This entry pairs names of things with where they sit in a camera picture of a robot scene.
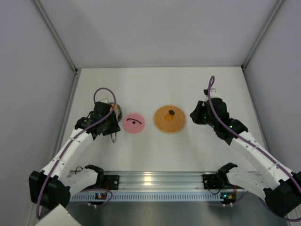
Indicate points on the slotted cable duct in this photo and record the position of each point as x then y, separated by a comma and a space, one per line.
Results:
203, 196

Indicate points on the orange woven plate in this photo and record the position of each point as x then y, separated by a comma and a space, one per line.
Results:
176, 125

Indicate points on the steel bowl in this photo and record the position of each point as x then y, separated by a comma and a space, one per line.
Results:
117, 110

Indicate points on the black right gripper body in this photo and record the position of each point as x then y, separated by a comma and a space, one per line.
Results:
196, 115

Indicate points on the aluminium rail base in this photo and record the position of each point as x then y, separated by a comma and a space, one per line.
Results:
130, 181

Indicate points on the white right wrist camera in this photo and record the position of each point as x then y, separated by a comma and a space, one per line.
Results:
212, 93

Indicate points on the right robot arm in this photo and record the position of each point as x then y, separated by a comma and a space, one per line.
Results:
214, 142

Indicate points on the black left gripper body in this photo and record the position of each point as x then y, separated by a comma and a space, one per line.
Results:
111, 127

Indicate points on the white box corner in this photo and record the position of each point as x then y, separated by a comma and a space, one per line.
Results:
58, 216

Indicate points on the pink round lid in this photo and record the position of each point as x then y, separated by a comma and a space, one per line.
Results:
134, 123

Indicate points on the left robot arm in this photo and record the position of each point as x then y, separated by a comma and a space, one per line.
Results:
53, 185

